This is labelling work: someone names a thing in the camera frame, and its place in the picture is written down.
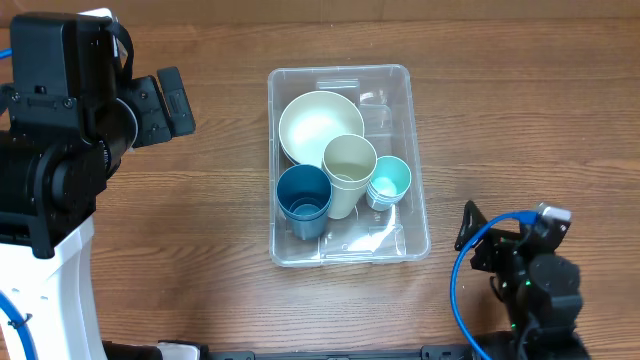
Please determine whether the small light blue cup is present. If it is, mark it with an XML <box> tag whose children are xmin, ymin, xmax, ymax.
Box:
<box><xmin>366</xmin><ymin>191</ymin><xmax>403</xmax><ymax>211</ymax></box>

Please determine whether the small mint green cup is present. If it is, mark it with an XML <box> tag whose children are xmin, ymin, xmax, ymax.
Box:
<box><xmin>370</xmin><ymin>156</ymin><xmax>412</xmax><ymax>197</ymax></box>

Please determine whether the tall beige cup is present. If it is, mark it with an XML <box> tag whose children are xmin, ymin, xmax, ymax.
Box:
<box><xmin>321</xmin><ymin>134</ymin><xmax>378</xmax><ymax>189</ymax></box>
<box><xmin>328</xmin><ymin>184</ymin><xmax>367</xmax><ymax>219</ymax></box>

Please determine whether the cream bowl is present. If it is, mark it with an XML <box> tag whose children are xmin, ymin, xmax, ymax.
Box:
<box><xmin>278</xmin><ymin>90</ymin><xmax>365</xmax><ymax>167</ymax></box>

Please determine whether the tall beige cup front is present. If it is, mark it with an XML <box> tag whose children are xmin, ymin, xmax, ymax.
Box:
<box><xmin>321</xmin><ymin>134</ymin><xmax>378</xmax><ymax>189</ymax></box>

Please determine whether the tall blue cup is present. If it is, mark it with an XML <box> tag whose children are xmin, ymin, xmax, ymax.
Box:
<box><xmin>285</xmin><ymin>207</ymin><xmax>328</xmax><ymax>240</ymax></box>
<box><xmin>276</xmin><ymin>164</ymin><xmax>332</xmax><ymax>220</ymax></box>

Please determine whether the tall blue cup front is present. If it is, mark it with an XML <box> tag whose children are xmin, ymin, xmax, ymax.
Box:
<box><xmin>285</xmin><ymin>207</ymin><xmax>328</xmax><ymax>240</ymax></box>

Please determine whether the small pink cup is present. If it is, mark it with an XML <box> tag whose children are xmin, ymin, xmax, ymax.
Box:
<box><xmin>367</xmin><ymin>184</ymin><xmax>406</xmax><ymax>203</ymax></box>

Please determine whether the small grey cup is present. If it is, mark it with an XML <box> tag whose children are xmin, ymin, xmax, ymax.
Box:
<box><xmin>366</xmin><ymin>195</ymin><xmax>394</xmax><ymax>212</ymax></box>

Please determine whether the dark blue bowl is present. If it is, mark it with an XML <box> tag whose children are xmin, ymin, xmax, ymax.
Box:
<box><xmin>280</xmin><ymin>145</ymin><xmax>299</xmax><ymax>165</ymax></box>

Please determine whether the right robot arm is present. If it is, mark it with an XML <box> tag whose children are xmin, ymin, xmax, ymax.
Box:
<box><xmin>449</xmin><ymin>201</ymin><xmax>589</xmax><ymax>359</ymax></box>

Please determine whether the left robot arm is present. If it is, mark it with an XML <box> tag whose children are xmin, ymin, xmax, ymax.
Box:
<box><xmin>1</xmin><ymin>8</ymin><xmax>207</xmax><ymax>359</ymax></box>

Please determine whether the clear plastic storage bin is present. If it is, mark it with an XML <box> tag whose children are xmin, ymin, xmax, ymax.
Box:
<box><xmin>267</xmin><ymin>64</ymin><xmax>431</xmax><ymax>268</ymax></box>

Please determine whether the right blue cable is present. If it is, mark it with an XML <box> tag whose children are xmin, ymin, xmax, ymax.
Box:
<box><xmin>449</xmin><ymin>210</ymin><xmax>541</xmax><ymax>360</ymax></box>

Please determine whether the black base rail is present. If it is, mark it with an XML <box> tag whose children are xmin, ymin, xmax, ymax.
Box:
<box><xmin>102</xmin><ymin>340</ymin><xmax>479</xmax><ymax>360</ymax></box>

